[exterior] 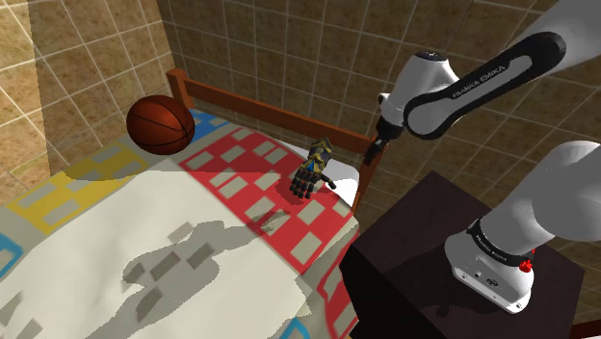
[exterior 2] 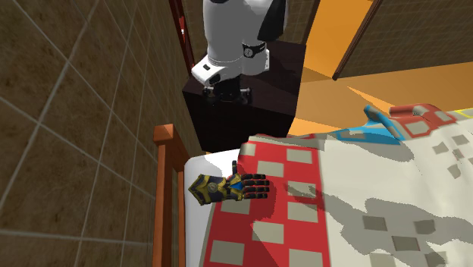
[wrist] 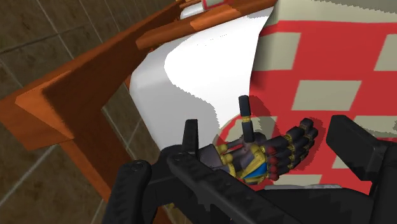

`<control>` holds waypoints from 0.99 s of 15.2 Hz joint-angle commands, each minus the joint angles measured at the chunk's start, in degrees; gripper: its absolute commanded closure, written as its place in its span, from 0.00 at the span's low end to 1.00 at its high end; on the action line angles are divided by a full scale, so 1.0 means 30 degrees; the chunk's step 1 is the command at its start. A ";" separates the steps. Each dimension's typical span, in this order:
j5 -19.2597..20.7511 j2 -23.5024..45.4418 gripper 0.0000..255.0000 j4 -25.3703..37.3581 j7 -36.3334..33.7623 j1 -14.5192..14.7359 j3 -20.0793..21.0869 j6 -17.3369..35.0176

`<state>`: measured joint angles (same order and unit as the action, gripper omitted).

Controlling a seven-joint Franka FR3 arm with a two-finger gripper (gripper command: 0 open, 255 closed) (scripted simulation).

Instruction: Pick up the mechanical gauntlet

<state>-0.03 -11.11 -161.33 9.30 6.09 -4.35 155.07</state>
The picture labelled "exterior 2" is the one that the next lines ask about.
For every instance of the wooden bed with patterned quilt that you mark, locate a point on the wooden bed with patterned quilt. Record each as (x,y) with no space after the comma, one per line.
(369,192)

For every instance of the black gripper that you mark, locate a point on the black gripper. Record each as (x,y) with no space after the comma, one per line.
(230,88)

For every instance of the dark robot stand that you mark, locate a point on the dark robot stand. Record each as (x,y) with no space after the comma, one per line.
(244,118)

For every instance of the dark red wooden door frame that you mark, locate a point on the dark red wooden door frame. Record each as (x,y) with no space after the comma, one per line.
(183,33)

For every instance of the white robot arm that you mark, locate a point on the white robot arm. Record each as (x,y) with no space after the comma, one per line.
(229,33)

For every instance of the blue and gold gauntlet glove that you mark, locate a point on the blue and gold gauntlet glove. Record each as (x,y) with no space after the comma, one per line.
(221,188)

